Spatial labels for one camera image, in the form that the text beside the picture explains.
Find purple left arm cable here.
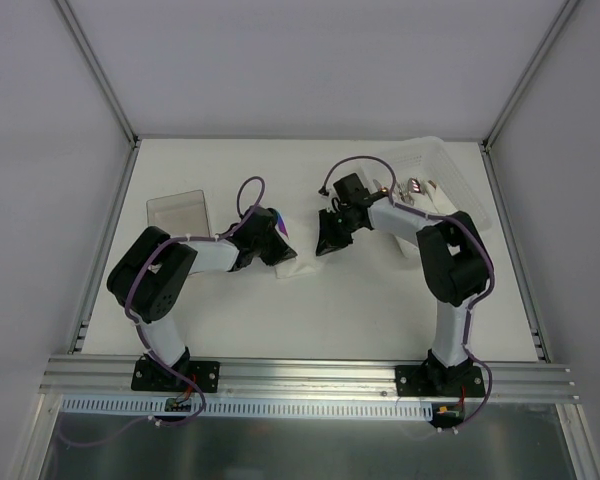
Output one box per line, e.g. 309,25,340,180
54,177,267,446

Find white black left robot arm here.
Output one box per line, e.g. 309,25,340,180
106,206,297,390

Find white perforated plastic basket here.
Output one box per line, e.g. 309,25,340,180
360,136,492,232

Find right green circuit board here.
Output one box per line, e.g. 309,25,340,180
435,405,465,418

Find silver fork in basket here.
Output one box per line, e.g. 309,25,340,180
397,181,414,206

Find right aluminium frame post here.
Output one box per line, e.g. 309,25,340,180
482,0,581,153

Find aluminium front rail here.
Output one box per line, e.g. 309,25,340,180
39,354,581,404

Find white paper napkin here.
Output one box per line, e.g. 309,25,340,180
275,217,324,280

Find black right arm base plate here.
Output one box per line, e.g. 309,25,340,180
394,361,486,398

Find white slotted cable duct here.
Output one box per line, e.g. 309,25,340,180
61,395,433,422

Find green circuit board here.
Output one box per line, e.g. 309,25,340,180
435,405,465,418
164,397,192,412

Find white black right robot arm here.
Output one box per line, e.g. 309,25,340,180
316,174,494,396

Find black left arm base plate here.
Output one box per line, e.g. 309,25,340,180
130,352,221,393

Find left green circuit board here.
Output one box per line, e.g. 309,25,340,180
164,397,192,412

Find rolled napkin in basket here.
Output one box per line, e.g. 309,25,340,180
425,180,458,216

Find left aluminium frame post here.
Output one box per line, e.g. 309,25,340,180
52,0,138,146

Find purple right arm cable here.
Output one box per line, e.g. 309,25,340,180
318,155,496,434

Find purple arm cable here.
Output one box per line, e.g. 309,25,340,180
318,155,496,434
54,177,267,446

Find iridescent rainbow steak knife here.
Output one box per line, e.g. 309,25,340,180
274,210,289,238

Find aluminium frame post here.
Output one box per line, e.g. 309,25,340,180
482,0,581,153
52,0,138,146

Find clear acrylic tray box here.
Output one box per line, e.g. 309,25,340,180
146,190,211,237

